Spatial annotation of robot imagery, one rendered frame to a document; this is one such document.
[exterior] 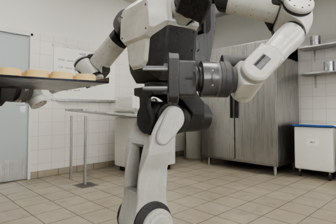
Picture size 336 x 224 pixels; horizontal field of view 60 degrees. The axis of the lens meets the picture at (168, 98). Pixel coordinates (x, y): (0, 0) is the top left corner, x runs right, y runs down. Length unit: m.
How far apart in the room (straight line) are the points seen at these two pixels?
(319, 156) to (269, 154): 0.67
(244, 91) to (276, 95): 3.87
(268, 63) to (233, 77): 0.09
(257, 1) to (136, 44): 0.41
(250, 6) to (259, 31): 4.99
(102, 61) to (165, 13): 0.46
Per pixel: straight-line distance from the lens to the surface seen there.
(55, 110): 4.72
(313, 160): 4.68
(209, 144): 5.22
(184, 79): 0.68
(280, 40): 0.80
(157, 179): 1.01
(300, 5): 0.87
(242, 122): 4.81
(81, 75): 0.74
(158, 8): 0.96
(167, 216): 1.02
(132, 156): 1.05
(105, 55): 1.29
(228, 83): 0.68
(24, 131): 4.61
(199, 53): 1.06
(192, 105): 1.06
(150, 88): 0.69
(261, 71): 0.69
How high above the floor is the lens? 0.97
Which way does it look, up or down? 2 degrees up
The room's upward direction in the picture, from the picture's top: straight up
